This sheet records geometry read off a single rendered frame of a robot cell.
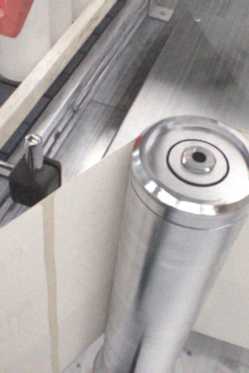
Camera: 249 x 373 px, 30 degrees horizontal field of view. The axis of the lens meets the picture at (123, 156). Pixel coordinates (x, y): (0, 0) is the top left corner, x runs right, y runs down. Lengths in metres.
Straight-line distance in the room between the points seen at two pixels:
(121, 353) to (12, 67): 0.29
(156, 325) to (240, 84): 0.34
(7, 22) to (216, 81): 0.26
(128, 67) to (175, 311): 0.42
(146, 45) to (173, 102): 0.17
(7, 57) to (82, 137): 0.11
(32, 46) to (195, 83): 0.16
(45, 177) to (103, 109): 0.20
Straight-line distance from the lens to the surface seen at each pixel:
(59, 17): 0.46
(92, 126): 0.48
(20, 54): 0.42
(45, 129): 0.41
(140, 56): 0.58
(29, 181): 0.32
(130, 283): 0.17
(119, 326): 0.20
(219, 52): 0.52
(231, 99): 0.46
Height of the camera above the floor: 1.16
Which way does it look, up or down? 47 degrees down
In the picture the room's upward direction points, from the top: 8 degrees clockwise
